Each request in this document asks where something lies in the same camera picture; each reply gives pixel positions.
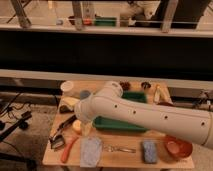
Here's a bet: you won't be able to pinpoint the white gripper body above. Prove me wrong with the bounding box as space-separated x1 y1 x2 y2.
74 97 95 123

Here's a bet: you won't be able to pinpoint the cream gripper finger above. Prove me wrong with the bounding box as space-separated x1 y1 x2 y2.
81 122 92 136
62 97 78 109

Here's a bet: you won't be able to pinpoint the red yellow apple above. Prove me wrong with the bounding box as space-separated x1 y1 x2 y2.
72 120 82 134

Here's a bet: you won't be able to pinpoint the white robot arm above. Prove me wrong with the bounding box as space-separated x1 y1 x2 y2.
63 81 213 149

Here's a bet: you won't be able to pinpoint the blue translucent cup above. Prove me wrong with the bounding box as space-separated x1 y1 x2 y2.
80 90 91 100

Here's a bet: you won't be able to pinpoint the white plastic cup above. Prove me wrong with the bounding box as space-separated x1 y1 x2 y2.
60 81 74 93

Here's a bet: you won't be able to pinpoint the black rectangular block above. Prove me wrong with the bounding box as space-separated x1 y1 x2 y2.
59 105 70 114

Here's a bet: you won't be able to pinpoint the green plastic tray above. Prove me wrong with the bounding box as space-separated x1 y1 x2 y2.
93 91 147 132

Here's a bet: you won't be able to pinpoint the grey blue cloth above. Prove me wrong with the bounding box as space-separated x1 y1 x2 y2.
80 137 102 168

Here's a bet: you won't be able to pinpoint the silver fork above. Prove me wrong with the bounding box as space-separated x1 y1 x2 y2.
103 145 136 153

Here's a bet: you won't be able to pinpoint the metal peeler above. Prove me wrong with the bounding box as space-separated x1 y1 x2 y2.
49 131 65 150

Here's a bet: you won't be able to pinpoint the orange carrot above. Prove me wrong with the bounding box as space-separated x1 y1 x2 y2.
60 136 78 163

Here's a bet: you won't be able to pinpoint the blue sponge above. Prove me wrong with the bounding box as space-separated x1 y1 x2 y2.
142 140 157 164

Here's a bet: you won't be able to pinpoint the black handled knife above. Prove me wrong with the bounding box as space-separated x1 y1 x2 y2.
57 115 77 131

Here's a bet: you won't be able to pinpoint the black cables on floor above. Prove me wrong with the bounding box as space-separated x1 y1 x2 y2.
0 92 34 143

